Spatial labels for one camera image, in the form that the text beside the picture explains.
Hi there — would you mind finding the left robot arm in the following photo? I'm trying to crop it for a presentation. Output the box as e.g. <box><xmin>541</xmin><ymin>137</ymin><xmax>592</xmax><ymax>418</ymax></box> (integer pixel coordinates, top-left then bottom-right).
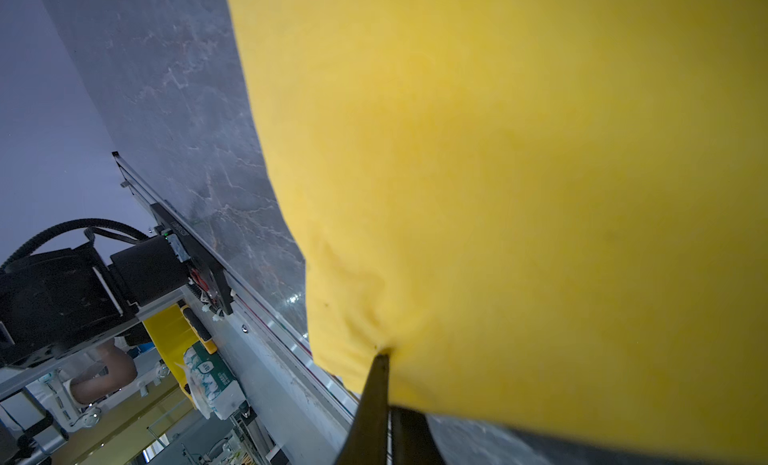
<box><xmin>1</xmin><ymin>218</ymin><xmax>188</xmax><ymax>369</ymax></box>

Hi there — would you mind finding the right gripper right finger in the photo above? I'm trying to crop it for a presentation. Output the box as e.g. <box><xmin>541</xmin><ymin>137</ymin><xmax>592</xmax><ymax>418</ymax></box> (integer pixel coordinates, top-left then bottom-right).
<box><xmin>391</xmin><ymin>407</ymin><xmax>446</xmax><ymax>465</ymax></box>

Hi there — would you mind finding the yellow paper napkin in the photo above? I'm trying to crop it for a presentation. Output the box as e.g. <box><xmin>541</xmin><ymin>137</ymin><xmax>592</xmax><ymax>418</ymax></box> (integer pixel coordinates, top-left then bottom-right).
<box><xmin>228</xmin><ymin>0</ymin><xmax>767</xmax><ymax>464</ymax></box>

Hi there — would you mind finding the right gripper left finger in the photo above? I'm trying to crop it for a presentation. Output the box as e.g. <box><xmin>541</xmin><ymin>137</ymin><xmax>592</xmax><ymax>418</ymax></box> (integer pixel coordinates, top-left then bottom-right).
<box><xmin>335</xmin><ymin>355</ymin><xmax>389</xmax><ymax>465</ymax></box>

